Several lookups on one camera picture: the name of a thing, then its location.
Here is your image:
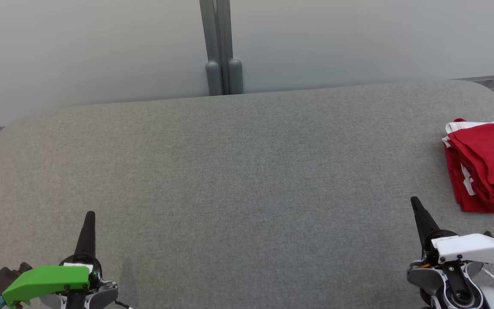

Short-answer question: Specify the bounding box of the red white jersey shirt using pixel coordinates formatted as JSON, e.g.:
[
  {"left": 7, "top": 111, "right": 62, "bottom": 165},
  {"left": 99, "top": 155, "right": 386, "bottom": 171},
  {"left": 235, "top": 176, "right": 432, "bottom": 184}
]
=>
[{"left": 443, "top": 137, "right": 494, "bottom": 214}]

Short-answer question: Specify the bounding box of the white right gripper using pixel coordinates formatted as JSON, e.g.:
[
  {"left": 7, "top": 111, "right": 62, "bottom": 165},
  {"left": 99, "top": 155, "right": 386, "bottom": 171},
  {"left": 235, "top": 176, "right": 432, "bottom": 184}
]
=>
[{"left": 410, "top": 196, "right": 494, "bottom": 270}]

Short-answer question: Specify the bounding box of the grey partition post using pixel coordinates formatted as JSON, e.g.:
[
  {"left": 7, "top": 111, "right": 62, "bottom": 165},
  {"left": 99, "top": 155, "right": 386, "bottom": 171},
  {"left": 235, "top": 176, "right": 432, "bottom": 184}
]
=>
[
  {"left": 216, "top": 0, "right": 244, "bottom": 95},
  {"left": 200, "top": 0, "right": 224, "bottom": 96}
]

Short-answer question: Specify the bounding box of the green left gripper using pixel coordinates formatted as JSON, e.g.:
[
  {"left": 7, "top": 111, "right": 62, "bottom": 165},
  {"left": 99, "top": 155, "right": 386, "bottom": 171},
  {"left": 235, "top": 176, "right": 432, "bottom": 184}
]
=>
[{"left": 1, "top": 210, "right": 102, "bottom": 306}]

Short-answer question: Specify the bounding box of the white partition panel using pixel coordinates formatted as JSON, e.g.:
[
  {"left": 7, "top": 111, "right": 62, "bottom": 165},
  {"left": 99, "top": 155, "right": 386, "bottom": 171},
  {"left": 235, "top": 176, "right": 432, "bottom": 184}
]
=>
[
  {"left": 230, "top": 0, "right": 494, "bottom": 93},
  {"left": 0, "top": 0, "right": 211, "bottom": 136}
]

